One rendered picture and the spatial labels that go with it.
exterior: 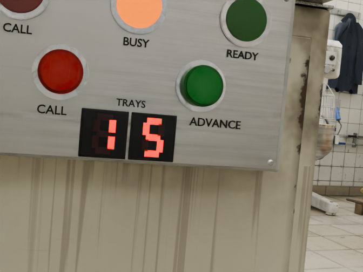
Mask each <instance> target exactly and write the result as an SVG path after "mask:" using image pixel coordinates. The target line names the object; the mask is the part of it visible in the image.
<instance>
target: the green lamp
mask: <svg viewBox="0 0 363 272"><path fill-rule="evenodd" d="M226 24H227V27H228V29H229V31H230V33H231V34H232V35H233V36H234V37H235V38H237V39H238V40H242V41H245V42H249V41H253V40H255V39H257V38H259V37H260V36H261V35H262V34H263V32H264V31H265V28H266V24H267V16H266V12H265V9H264V8H263V6H262V5H261V4H260V3H259V2H258V1H256V0H236V1H234V2H233V3H232V4H231V5H230V7H229V9H228V11H227V14H226Z"/></svg>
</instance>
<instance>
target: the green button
mask: <svg viewBox="0 0 363 272"><path fill-rule="evenodd" d="M223 88H224V84H223V79H222V77H221V75H220V73H219V72H218V71H217V70H216V69H214V68H213V67H211V66H208V65H199V66H195V67H192V68H191V69H189V70H188V71H187V72H186V73H185V75H184V76H183V80H182V83H181V90H182V93H183V95H184V97H185V99H186V100H187V101H188V102H189V103H191V104H192V105H194V106H199V107H207V106H210V105H213V104H214V103H216V102H217V101H218V100H219V98H220V97H221V95H222V92H223Z"/></svg>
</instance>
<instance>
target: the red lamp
mask: <svg viewBox="0 0 363 272"><path fill-rule="evenodd" d="M42 1H43V0H0V3H1V4H2V5H3V6H4V7H5V8H6V9H8V10H10V11H12V12H16V13H27V12H30V11H33V10H34V9H36V8H37V7H39V5H40V4H41V3H42Z"/></svg>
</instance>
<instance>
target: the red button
mask: <svg viewBox="0 0 363 272"><path fill-rule="evenodd" d="M37 71H38V78H39V80H40V82H41V83H42V85H43V86H44V87H45V88H46V89H47V90H49V91H50V92H53V93H56V94H66V93H69V92H72V91H73V90H75V89H76V88H77V87H78V86H79V85H80V83H81V81H82V79H83V66H82V63H81V61H80V60H79V58H78V57H77V56H76V55H75V54H74V53H72V52H70V51H68V50H63V49H56V50H52V51H49V52H48V53H46V54H45V55H44V56H43V57H42V58H41V60H40V62H39V64H38V69H37Z"/></svg>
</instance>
